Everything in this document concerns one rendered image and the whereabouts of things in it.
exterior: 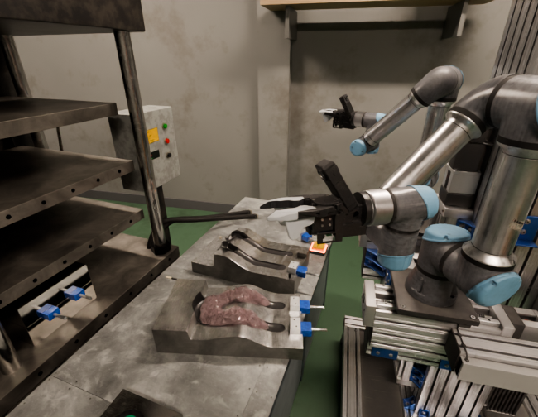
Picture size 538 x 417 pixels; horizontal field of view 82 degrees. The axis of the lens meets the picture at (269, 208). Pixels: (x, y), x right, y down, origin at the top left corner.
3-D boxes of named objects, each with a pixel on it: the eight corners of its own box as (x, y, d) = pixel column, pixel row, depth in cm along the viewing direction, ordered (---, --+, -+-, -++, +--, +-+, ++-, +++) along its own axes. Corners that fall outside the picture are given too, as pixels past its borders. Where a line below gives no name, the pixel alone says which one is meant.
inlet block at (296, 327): (325, 329, 112) (327, 318, 110) (327, 341, 108) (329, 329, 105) (289, 328, 113) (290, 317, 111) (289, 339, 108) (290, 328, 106)
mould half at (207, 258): (309, 263, 153) (310, 240, 147) (294, 297, 131) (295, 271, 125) (218, 243, 169) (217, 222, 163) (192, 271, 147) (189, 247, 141)
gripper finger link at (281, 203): (260, 228, 64) (305, 228, 63) (259, 201, 62) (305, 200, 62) (261, 223, 67) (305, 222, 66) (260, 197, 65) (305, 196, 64)
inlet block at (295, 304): (323, 308, 122) (324, 297, 120) (324, 318, 117) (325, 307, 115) (289, 306, 123) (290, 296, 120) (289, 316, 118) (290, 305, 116)
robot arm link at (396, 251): (390, 245, 80) (398, 207, 75) (418, 271, 70) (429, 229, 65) (362, 248, 78) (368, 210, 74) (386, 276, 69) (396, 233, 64)
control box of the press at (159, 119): (202, 309, 235) (176, 106, 170) (178, 339, 209) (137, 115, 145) (177, 301, 241) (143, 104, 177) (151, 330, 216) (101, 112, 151)
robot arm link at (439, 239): (440, 251, 102) (451, 215, 96) (473, 277, 90) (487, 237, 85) (408, 256, 100) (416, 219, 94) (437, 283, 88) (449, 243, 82)
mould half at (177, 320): (300, 304, 128) (301, 283, 123) (302, 360, 104) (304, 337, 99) (180, 299, 130) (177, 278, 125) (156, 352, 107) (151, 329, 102)
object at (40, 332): (96, 297, 134) (86, 264, 126) (35, 346, 111) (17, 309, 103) (17, 271, 149) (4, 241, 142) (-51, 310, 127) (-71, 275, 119)
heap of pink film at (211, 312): (271, 298, 123) (271, 282, 119) (268, 334, 107) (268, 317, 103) (206, 295, 124) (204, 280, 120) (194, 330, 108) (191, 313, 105)
